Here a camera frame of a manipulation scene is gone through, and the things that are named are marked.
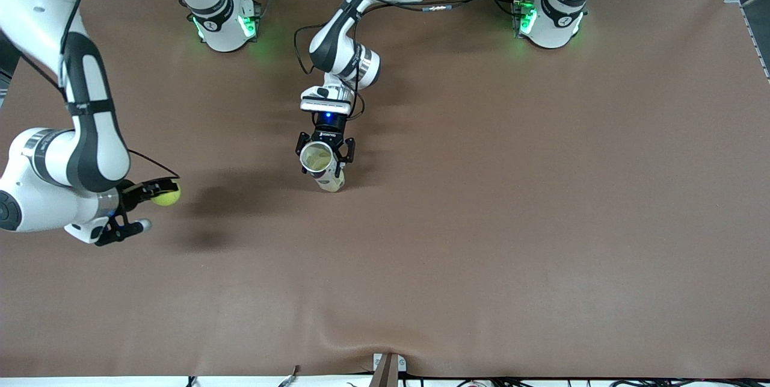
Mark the blue white tennis ball can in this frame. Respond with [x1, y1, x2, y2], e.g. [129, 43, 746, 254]
[300, 141, 346, 193]

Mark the brown table mat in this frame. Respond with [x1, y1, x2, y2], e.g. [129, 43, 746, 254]
[0, 0, 770, 379]

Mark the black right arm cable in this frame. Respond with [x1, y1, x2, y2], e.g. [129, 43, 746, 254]
[57, 0, 180, 180]

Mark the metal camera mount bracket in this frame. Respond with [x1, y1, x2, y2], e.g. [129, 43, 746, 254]
[373, 353, 407, 387]

